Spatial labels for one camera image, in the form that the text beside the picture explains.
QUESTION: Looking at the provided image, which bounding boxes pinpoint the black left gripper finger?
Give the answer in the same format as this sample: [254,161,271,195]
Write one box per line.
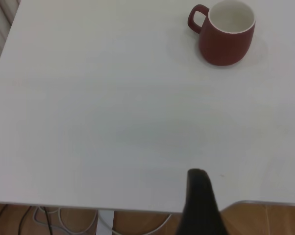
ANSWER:
[175,168,233,235]

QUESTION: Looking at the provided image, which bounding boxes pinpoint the red ceramic mug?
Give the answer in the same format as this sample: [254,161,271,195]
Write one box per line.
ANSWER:
[186,0,257,67]

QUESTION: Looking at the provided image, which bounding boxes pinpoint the white table leg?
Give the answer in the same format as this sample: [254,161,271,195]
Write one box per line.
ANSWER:
[96,210,115,235]

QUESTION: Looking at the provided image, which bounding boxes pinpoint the beige pleated curtain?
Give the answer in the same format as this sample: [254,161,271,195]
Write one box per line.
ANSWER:
[0,0,22,84]

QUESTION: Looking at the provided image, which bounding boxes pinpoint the white cable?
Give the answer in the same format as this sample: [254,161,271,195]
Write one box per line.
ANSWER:
[58,208,173,235]

